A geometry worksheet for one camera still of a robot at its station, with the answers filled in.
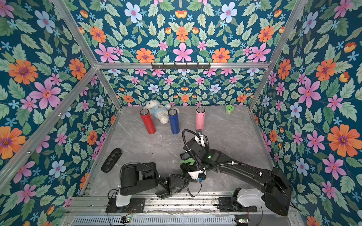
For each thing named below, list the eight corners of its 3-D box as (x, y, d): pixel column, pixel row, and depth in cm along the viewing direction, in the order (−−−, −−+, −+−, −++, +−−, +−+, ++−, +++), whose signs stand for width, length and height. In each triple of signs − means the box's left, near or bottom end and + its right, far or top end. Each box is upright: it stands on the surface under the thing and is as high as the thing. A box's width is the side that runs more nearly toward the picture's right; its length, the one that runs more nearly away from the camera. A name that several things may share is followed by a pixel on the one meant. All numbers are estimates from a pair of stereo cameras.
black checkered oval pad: (102, 172, 87) (99, 170, 85) (117, 149, 97) (115, 147, 95) (109, 174, 87) (107, 172, 84) (123, 151, 97) (121, 148, 94)
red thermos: (147, 133, 105) (138, 115, 88) (148, 127, 108) (141, 108, 92) (155, 133, 105) (148, 115, 88) (156, 127, 108) (150, 108, 92)
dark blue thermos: (171, 134, 105) (167, 115, 88) (172, 128, 109) (168, 108, 92) (179, 134, 105) (177, 115, 88) (180, 128, 109) (177, 108, 92)
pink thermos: (195, 131, 105) (196, 112, 89) (195, 124, 109) (196, 106, 93) (203, 131, 105) (205, 112, 89) (203, 124, 109) (205, 106, 93)
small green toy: (226, 114, 117) (227, 110, 113) (224, 108, 121) (225, 104, 117) (233, 114, 117) (234, 110, 113) (232, 108, 121) (233, 104, 117)
